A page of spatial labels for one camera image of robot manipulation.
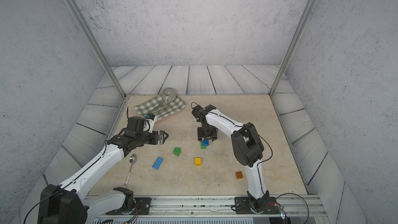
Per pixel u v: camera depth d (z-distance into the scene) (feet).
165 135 2.55
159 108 3.65
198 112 2.29
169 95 3.66
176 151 2.92
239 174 2.67
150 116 2.43
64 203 1.28
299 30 2.80
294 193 2.52
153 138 2.38
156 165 2.78
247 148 1.70
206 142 2.92
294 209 2.38
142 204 2.41
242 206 2.37
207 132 2.57
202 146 3.01
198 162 2.77
